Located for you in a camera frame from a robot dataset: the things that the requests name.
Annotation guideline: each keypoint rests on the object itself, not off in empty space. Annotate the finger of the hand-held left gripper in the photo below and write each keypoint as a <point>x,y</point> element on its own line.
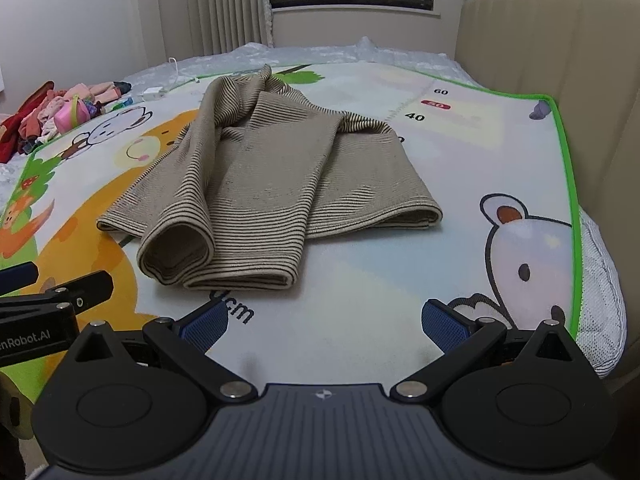
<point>80,287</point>
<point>20,274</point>

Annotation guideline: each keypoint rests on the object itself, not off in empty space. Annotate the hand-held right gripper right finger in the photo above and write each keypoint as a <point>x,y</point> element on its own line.
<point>445,329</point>

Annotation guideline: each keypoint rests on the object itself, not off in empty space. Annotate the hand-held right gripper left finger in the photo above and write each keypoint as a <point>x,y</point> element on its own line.
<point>205,329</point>

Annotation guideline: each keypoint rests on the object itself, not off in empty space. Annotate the beige striped knit garment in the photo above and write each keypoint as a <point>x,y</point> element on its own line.
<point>260,170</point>

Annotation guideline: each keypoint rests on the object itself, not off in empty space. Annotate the pile of colourful clothes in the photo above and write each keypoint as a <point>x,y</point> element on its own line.
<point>35,120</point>

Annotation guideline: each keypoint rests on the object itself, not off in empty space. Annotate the cartoon printed play mat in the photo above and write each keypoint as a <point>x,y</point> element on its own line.
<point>350,285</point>

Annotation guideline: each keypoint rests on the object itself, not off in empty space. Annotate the pink pouch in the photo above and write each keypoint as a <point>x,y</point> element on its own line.
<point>70,116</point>

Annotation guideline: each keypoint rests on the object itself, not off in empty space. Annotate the small blue packet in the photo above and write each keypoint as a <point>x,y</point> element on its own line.
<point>120,104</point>

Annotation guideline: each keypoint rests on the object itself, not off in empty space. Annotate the beige padded headboard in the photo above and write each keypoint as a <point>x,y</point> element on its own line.
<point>550,45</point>

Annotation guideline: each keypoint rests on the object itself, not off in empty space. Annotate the beige pleated curtain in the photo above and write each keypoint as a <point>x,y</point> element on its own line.
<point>220,5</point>

